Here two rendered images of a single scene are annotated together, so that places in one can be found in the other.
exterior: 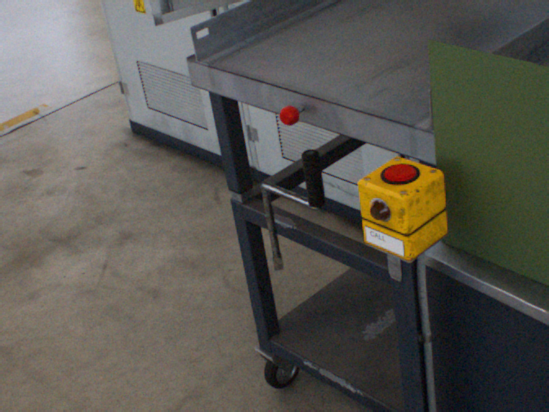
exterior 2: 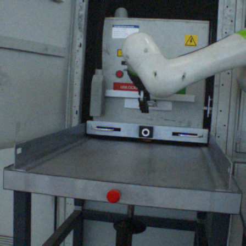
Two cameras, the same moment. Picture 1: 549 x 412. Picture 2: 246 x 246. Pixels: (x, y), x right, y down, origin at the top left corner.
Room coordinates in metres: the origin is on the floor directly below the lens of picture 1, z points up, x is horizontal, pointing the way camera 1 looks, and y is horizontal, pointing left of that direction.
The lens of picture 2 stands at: (0.78, 0.50, 1.08)
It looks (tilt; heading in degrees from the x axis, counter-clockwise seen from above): 5 degrees down; 318
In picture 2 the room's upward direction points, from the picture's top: 3 degrees clockwise
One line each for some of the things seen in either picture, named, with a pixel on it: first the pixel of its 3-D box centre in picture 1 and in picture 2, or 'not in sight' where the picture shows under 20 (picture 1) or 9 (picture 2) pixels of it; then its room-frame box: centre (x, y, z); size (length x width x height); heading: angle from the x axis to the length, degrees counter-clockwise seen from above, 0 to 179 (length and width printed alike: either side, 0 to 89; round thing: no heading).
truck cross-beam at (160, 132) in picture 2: not in sight; (146, 130); (1.89, -0.65, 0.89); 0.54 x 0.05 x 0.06; 39
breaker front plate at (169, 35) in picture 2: not in sight; (150, 73); (1.88, -0.64, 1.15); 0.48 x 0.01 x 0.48; 39
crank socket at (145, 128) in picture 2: not in sight; (145, 132); (1.86, -0.62, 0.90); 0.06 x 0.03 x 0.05; 39
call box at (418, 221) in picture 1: (403, 208); not in sight; (1.01, -0.16, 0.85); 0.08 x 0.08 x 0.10; 39
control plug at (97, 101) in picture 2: not in sight; (98, 95); (2.00, -0.45, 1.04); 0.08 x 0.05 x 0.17; 129
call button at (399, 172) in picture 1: (400, 176); not in sight; (1.01, -0.16, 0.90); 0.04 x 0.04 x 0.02
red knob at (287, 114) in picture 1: (292, 113); (113, 195); (1.42, -0.06, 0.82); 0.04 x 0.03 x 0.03; 129
